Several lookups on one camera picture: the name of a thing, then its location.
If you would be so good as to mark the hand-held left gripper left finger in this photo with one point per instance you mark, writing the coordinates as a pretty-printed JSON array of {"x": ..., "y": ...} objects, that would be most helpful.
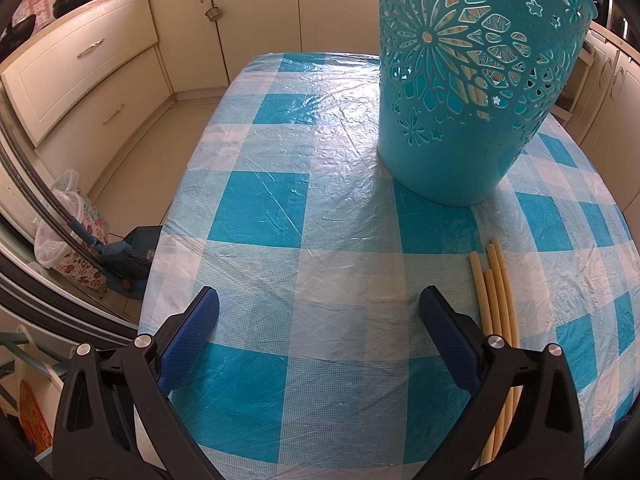
[{"x": 192, "y": 340}]

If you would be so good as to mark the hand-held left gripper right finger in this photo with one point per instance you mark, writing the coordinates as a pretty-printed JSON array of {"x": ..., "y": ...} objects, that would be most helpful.
[{"x": 450, "y": 335}]

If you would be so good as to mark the white plastic bag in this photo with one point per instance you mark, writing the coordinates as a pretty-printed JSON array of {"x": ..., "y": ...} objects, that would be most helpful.
[{"x": 50, "y": 245}]

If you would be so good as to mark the small hanging metal cup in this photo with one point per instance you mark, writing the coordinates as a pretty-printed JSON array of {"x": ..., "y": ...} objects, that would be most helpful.
[{"x": 214, "y": 13}]

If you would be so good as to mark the teal perforated plastic basket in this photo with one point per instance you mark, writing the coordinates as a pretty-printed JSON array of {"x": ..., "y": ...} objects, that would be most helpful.
[{"x": 450, "y": 160}]

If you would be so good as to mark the blue white checked tablecloth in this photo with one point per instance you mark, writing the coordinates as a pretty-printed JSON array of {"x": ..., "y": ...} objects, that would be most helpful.
[{"x": 260, "y": 210}]

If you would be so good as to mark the red patterned bag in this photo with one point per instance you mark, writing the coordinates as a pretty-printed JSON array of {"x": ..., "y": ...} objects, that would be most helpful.
[{"x": 32, "y": 410}]

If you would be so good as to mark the silver sliding door frame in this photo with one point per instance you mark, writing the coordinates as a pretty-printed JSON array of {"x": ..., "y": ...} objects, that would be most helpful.
[{"x": 30, "y": 285}]

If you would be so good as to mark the cream base cabinets with drawers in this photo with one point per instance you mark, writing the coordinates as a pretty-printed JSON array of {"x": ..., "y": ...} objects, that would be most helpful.
[{"x": 90, "y": 85}]

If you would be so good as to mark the blue dustpan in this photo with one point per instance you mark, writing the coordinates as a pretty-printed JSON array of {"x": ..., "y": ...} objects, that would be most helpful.
[{"x": 130, "y": 260}]

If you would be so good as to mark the black countertop oven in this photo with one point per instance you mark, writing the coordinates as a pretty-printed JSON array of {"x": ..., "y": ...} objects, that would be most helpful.
[{"x": 617, "y": 15}]

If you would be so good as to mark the black wok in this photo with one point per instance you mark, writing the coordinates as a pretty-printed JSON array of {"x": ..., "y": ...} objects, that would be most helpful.
[{"x": 17, "y": 32}]

